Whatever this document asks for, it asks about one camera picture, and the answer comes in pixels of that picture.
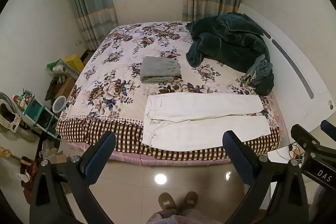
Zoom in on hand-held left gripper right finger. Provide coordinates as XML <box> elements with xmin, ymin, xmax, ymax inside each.
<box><xmin>222</xmin><ymin>130</ymin><xmax>311</xmax><ymax>224</ymax></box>

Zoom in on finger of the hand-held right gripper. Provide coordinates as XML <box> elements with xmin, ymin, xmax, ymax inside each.
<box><xmin>290</xmin><ymin>124</ymin><xmax>321</xmax><ymax>152</ymax></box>
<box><xmin>320</xmin><ymin>119</ymin><xmax>336</xmax><ymax>136</ymax></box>

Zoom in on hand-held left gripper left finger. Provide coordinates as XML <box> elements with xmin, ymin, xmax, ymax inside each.
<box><xmin>29</xmin><ymin>131</ymin><xmax>117</xmax><ymax>224</ymax></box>

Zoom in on white pants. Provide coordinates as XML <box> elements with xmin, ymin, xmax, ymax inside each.
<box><xmin>142</xmin><ymin>93</ymin><xmax>271</xmax><ymax>152</ymax></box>

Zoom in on white headboard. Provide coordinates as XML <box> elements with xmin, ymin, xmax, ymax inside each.
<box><xmin>238</xmin><ymin>3</ymin><xmax>335</xmax><ymax>132</ymax></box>

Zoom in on person's right slipper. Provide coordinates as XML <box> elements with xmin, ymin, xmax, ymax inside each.
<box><xmin>181</xmin><ymin>190</ymin><xmax>198</xmax><ymax>214</ymax></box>

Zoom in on person's slipper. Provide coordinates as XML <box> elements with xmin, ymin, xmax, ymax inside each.
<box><xmin>158</xmin><ymin>193</ymin><xmax>177</xmax><ymax>214</ymax></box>
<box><xmin>181</xmin><ymin>190</ymin><xmax>198</xmax><ymax>214</ymax></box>

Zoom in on white round basin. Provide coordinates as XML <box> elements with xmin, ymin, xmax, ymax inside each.
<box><xmin>53</xmin><ymin>96</ymin><xmax>67</xmax><ymax>113</ymax></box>

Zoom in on red floor clutter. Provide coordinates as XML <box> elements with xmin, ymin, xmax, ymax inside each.
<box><xmin>18</xmin><ymin>156</ymin><xmax>40</xmax><ymax>201</ymax></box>

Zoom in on blue-grey cloth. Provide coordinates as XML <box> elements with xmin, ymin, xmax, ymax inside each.
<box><xmin>241</xmin><ymin>54</ymin><xmax>273</xmax><ymax>88</ymax></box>

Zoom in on person's left slipper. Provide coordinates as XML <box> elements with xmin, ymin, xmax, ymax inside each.
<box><xmin>158</xmin><ymin>193</ymin><xmax>177</xmax><ymax>214</ymax></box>

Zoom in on teal shelf cart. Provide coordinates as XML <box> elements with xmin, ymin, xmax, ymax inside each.
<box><xmin>14</xmin><ymin>89</ymin><xmax>61</xmax><ymax>139</ymax></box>

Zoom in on person's legs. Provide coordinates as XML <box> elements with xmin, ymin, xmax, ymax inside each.
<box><xmin>146</xmin><ymin>210</ymin><xmax>208</xmax><ymax>224</ymax></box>

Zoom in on dark clothes pile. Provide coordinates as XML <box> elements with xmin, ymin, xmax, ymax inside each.
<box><xmin>45</xmin><ymin>76</ymin><xmax>66</xmax><ymax>101</ymax></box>

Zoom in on baby bouncer seat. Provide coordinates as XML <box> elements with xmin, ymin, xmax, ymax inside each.
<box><xmin>0</xmin><ymin>92</ymin><xmax>36</xmax><ymax>142</ymax></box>

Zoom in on yellow box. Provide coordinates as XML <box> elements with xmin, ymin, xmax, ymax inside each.
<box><xmin>64</xmin><ymin>54</ymin><xmax>85</xmax><ymax>72</ymax></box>

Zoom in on green plastic bag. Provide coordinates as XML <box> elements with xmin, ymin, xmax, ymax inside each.
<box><xmin>47</xmin><ymin>61</ymin><xmax>62</xmax><ymax>74</ymax></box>

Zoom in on bed with floral sheet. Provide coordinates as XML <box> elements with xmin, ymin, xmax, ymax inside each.
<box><xmin>56</xmin><ymin>21</ymin><xmax>281</xmax><ymax>165</ymax></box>

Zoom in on folded grey blanket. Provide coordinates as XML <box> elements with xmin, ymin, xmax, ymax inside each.
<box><xmin>140</xmin><ymin>56</ymin><xmax>182</xmax><ymax>83</ymax></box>

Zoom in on dark green fleece blanket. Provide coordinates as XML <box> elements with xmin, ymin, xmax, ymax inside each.
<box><xmin>186</xmin><ymin>12</ymin><xmax>275</xmax><ymax>96</ymax></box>

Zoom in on black cable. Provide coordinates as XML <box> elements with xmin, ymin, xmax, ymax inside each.
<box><xmin>287</xmin><ymin>144</ymin><xmax>302</xmax><ymax>161</ymax></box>

